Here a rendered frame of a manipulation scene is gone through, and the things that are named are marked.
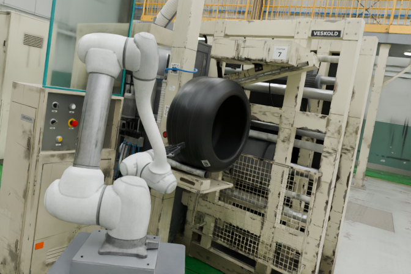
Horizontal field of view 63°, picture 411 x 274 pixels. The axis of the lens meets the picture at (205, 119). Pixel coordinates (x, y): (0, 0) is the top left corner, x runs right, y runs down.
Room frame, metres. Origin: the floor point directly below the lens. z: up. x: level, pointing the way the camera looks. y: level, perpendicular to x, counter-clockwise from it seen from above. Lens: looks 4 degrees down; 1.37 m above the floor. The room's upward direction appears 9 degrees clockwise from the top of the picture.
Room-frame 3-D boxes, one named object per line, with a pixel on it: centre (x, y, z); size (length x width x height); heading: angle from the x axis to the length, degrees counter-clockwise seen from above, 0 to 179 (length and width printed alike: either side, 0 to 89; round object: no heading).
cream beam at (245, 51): (2.36, -0.28, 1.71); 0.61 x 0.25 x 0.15; 54
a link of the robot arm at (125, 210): (1.29, 0.25, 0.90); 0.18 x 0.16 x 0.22; 94
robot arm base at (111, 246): (1.29, 0.22, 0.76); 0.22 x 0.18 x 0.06; 97
